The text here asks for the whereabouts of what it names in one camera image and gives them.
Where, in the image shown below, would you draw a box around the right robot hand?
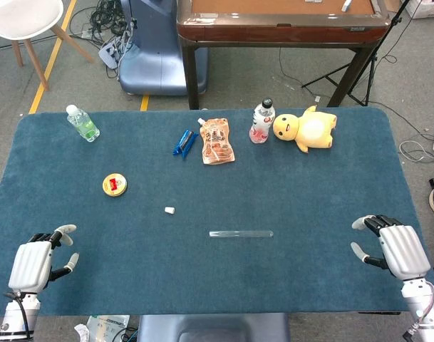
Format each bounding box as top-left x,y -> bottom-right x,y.
350,214 -> 432,282

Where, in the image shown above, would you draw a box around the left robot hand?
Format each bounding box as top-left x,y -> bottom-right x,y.
8,224 -> 81,295

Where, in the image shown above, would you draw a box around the clear plastic ruler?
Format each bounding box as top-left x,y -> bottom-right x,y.
208,229 -> 274,239

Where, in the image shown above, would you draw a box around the crumpled white paper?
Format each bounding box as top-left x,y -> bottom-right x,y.
73,323 -> 90,342

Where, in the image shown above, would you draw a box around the white plastic packet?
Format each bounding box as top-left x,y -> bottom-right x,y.
85,315 -> 130,342

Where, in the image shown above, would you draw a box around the round yellow tin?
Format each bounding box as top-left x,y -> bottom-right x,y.
102,172 -> 128,197

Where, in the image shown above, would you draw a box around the clear bottle green label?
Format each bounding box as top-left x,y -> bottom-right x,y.
66,104 -> 100,143

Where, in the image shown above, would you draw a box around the yellow duck plush toy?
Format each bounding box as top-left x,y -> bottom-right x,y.
272,105 -> 339,154

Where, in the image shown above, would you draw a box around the blue table cloth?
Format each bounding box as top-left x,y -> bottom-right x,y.
0,108 -> 434,318

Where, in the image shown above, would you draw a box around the black-capped bottle red white label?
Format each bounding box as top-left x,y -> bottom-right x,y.
249,98 -> 277,145

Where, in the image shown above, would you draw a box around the black tripod stand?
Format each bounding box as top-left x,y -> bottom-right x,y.
301,0 -> 412,107

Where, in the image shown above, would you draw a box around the blue-grey robot chassis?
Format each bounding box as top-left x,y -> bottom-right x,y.
136,313 -> 291,342

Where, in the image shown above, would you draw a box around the orange spout pouch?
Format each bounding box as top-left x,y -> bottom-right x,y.
197,118 -> 236,166

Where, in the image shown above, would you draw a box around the white power strip with plugs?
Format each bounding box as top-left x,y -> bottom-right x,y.
98,35 -> 132,71

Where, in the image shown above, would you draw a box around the blue-grey machine base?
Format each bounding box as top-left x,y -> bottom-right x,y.
118,0 -> 209,96

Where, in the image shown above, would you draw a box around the cardboard box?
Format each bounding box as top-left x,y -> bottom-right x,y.
403,0 -> 434,19

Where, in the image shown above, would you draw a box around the white chair wooden legs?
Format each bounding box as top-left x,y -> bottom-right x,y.
0,0 -> 95,92

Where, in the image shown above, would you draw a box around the brown mahjong table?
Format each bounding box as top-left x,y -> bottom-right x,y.
176,0 -> 393,110

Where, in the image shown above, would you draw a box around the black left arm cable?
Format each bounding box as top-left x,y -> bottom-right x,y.
3,291 -> 29,338

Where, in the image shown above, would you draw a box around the grey floor cable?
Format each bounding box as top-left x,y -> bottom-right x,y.
398,133 -> 434,163

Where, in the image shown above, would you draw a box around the black tangled floor cables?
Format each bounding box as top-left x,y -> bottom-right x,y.
69,0 -> 135,79

